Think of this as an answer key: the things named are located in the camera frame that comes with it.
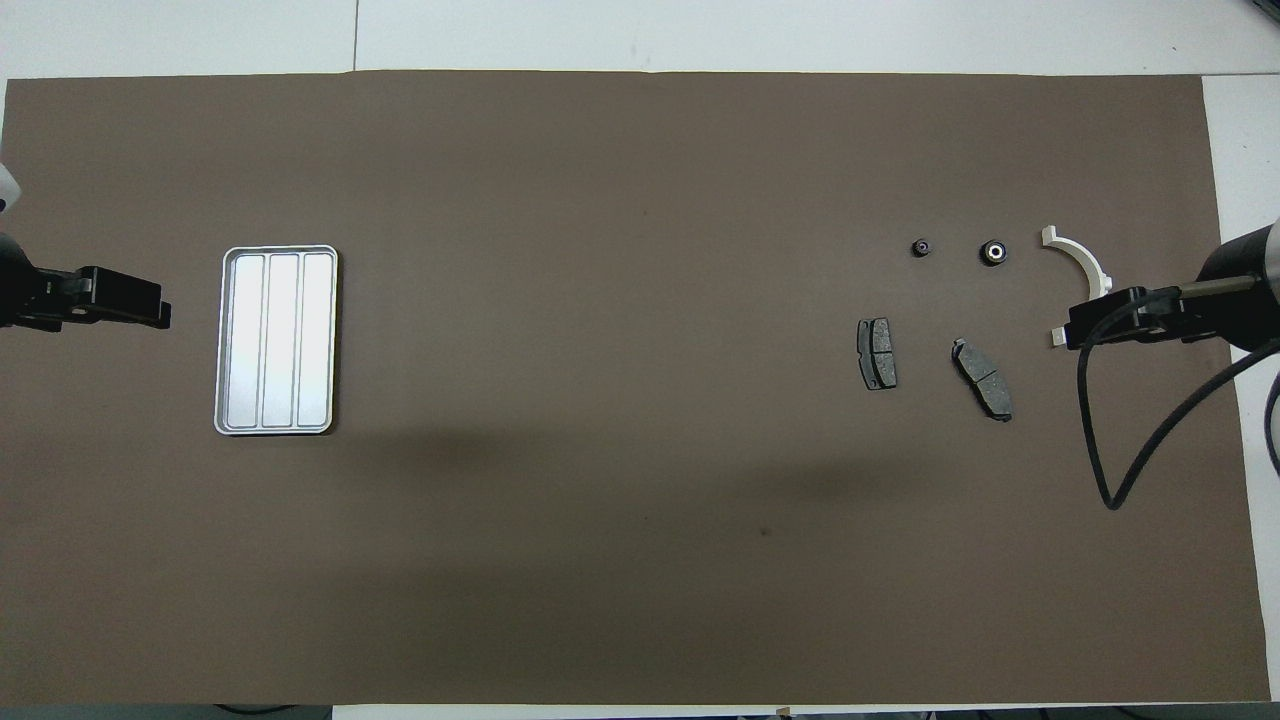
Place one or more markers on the large black bearing gear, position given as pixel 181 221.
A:
pixel 992 252

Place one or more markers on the silver metal tray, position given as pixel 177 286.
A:
pixel 275 340

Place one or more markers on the rectangular dark brake pad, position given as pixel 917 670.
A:
pixel 877 353

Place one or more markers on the curved dark brake pad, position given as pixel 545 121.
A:
pixel 982 378

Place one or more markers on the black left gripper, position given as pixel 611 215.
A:
pixel 15 285

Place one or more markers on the brown table mat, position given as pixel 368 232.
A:
pixel 640 150

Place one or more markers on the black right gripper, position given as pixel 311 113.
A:
pixel 1240 320

